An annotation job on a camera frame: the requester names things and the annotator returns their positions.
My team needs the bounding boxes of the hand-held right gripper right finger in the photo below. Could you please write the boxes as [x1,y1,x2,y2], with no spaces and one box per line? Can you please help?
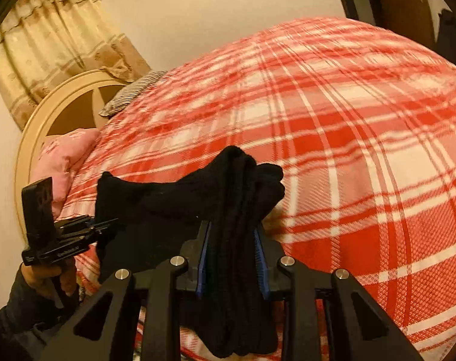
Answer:
[252,226,426,361]

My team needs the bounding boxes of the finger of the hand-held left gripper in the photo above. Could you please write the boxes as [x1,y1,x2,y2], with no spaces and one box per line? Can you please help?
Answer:
[57,214,119,234]
[58,227,102,251]

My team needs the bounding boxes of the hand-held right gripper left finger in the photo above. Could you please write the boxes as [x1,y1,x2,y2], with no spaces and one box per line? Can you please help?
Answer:
[40,220,213,361]

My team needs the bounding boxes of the black pants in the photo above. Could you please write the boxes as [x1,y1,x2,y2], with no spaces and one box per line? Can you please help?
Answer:
[94,145,286,359]

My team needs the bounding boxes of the person's left forearm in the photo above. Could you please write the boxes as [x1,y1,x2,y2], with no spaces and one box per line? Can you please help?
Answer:
[0,267,80,361]

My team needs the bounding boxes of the person's left hand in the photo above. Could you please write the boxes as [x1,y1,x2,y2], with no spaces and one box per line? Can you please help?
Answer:
[20,259,79,302]

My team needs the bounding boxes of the pink pillow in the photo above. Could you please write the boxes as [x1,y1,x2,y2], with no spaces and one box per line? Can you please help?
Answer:
[30,128,101,219]

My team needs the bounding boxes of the cream arched headboard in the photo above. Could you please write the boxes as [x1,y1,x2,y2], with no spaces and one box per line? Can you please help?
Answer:
[14,68,138,249]

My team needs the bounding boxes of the grey striped pillow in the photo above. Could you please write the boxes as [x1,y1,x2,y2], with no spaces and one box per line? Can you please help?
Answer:
[99,70,169,117]

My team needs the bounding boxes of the red plaid blanket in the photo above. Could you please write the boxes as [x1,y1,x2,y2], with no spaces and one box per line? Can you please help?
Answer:
[57,16,456,361]

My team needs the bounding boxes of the beige patterned curtain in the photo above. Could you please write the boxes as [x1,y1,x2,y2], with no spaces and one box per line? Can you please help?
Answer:
[0,0,152,131]

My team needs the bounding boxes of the brown wooden door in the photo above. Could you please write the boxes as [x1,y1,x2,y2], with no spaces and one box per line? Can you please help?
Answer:
[367,0,438,51]

